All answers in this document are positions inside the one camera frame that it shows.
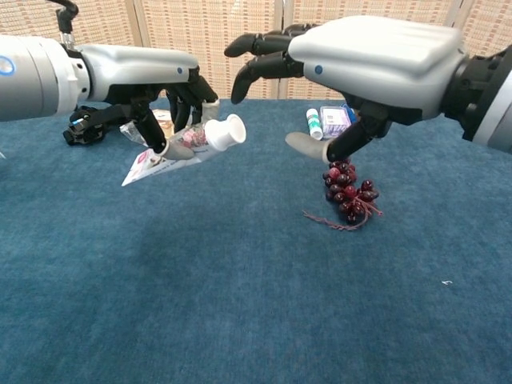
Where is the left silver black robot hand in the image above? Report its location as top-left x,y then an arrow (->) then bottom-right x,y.
75,43 -> 221,161

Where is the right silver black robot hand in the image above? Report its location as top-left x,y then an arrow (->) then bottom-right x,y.
223,15 -> 469,163

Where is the white printed toothpaste tube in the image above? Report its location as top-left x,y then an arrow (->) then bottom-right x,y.
121,122 -> 219,187

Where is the blue flat package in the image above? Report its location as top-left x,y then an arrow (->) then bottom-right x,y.
339,102 -> 361,121

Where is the bread in clear bag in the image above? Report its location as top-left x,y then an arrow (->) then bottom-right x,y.
118,107 -> 177,147

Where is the bamboo folding screen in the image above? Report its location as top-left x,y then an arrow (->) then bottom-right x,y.
0,0 -> 512,101

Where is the clear box purple label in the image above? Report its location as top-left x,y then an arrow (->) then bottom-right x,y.
319,104 -> 357,139

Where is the white green glue stick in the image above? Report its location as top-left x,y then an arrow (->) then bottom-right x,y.
306,108 -> 324,140

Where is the dark red grape bunch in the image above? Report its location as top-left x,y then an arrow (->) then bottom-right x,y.
302,158 -> 383,233

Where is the teal table cover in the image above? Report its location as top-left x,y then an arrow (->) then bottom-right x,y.
0,98 -> 512,384

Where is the black strap device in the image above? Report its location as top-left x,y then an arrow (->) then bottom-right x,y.
62,104 -> 129,147

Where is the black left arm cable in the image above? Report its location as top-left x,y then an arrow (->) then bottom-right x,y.
55,0 -> 79,45

